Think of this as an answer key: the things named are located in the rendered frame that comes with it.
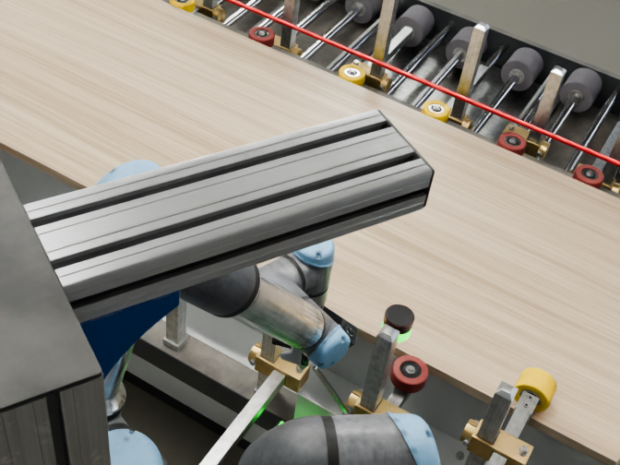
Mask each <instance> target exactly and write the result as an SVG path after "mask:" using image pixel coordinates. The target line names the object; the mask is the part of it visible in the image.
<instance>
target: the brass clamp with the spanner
mask: <svg viewBox="0 0 620 465"><path fill-rule="evenodd" d="M362 394H363V391H362V390H361V391H360V390H358V389H355V390H354V391H353V392H352V394H351V395H350V397H349V399H348V401H347V403H346V407H347V406H350V407H353V408H354V409H355V411H356V414H379V413H386V412H388V411H390V412H392V413H408V412H407V411H404V410H403V409H401V408H399V407H398V406H396V405H394V404H392V403H390V402H388V401H386V400H385V399H381V401H380V403H379V404H378V406H377V407H376V409H375V411H371V410H369V409H367V408H365V407H364V406H362V405H361V404H360V401H361V397H362ZM409 414H410V413H409Z"/></svg>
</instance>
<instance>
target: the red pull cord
mask: <svg viewBox="0 0 620 465"><path fill-rule="evenodd" d="M224 1H227V2H229V3H232V4H234V5H236V6H239V7H241V8H244V9H246V10H248V11H251V12H253V13H256V14H258V15H259V16H262V17H264V18H268V19H270V20H273V21H275V22H277V23H280V24H281V25H283V26H286V27H288V28H290V29H293V30H297V31H299V32H301V33H303V34H305V35H307V36H310V37H312V38H315V39H317V40H319V41H322V42H324V43H327V44H329V45H331V46H334V47H336V48H339V49H341V50H342V51H345V52H347V53H349V54H353V55H356V56H358V57H360V58H363V59H364V60H366V61H369V62H371V63H374V64H376V65H378V66H382V67H384V68H386V69H388V70H390V71H393V72H395V73H398V74H400V75H402V76H404V77H406V78H410V79H412V80H415V81H417V82H419V83H422V84H424V85H425V86H428V87H430V88H432V89H436V90H439V91H441V92H443V93H446V94H447V95H449V96H452V97H454V98H457V99H459V100H461V101H465V102H466V103H469V104H471V105H473V106H476V107H478V108H481V109H483V110H485V111H487V112H489V113H493V114H495V115H498V116H500V117H502V118H505V119H507V120H508V121H511V122H513V123H515V124H518V125H522V126H524V127H526V128H528V129H530V130H532V131H535V132H537V133H540V134H542V135H544V136H547V137H549V138H552V139H554V140H556V141H559V142H561V143H564V144H566V145H568V146H570V147H572V148H574V149H578V150H581V151H583V152H585V153H588V154H590V155H591V156H594V157H596V158H598V159H601V160H603V161H607V162H609V163H611V164H613V165H615V166H618V167H620V161H617V160H615V159H612V158H610V157H607V156H605V155H603V154H601V153H599V152H597V151H594V150H592V149H588V148H586V147H583V146H581V145H579V144H577V143H575V142H572V141H570V140H568V139H565V138H563V137H560V136H558V135H555V134H553V133H551V132H548V131H546V130H543V129H541V128H539V127H537V126H535V125H531V124H529V123H526V122H524V121H522V120H519V119H518V118H516V117H513V116H511V115H508V114H506V113H502V112H500V111H498V110H496V109H494V108H491V107H489V106H487V105H484V104H482V103H479V102H477V101H474V100H472V99H470V98H467V97H465V96H462V95H460V94H458V93H456V92H454V91H452V90H449V89H445V88H443V87H441V86H438V85H436V84H435V83H432V82H430V81H427V80H425V79H423V78H420V77H416V76H415V75H413V74H410V73H408V72H406V71H403V70H401V69H398V68H396V67H395V66H391V65H389V64H386V63H384V62H381V61H379V60H377V59H375V58H373V57H371V56H368V55H366V54H362V53H360V52H357V51H355V50H353V49H351V48H349V47H346V46H344V45H342V44H339V43H337V42H334V41H332V40H329V39H327V38H325V37H322V36H320V35H317V34H315V33H313V32H311V31H309V30H305V29H303V28H300V27H298V26H296V25H293V24H292V23H289V22H287V21H285V20H282V19H280V18H276V17H274V16H271V15H270V14H268V13H265V12H263V11H261V10H258V9H256V8H253V7H251V6H248V5H246V4H243V3H241V2H239V1H236V0H224Z"/></svg>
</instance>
